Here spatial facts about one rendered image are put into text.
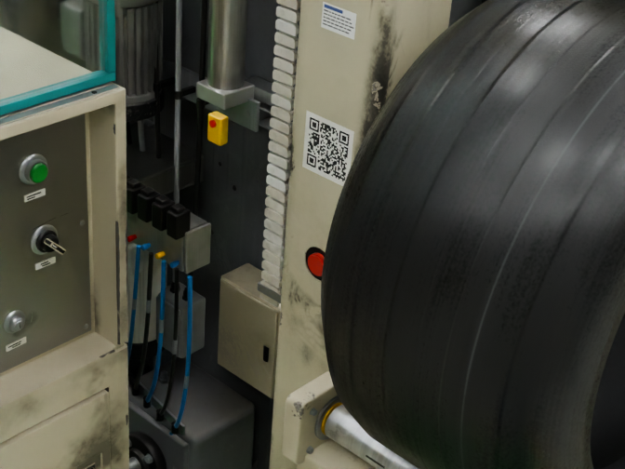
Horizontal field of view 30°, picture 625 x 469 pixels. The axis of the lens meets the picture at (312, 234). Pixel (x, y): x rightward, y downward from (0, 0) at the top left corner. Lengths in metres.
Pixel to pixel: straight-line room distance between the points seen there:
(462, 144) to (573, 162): 0.11
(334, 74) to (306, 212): 0.19
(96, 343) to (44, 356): 0.07
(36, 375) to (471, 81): 0.72
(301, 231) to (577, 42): 0.49
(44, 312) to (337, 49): 0.51
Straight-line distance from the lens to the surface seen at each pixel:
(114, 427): 1.65
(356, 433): 1.43
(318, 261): 1.45
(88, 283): 1.56
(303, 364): 1.56
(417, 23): 1.33
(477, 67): 1.12
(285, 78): 1.42
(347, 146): 1.36
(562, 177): 1.03
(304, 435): 1.45
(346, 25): 1.31
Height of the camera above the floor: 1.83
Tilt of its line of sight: 30 degrees down
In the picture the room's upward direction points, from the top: 5 degrees clockwise
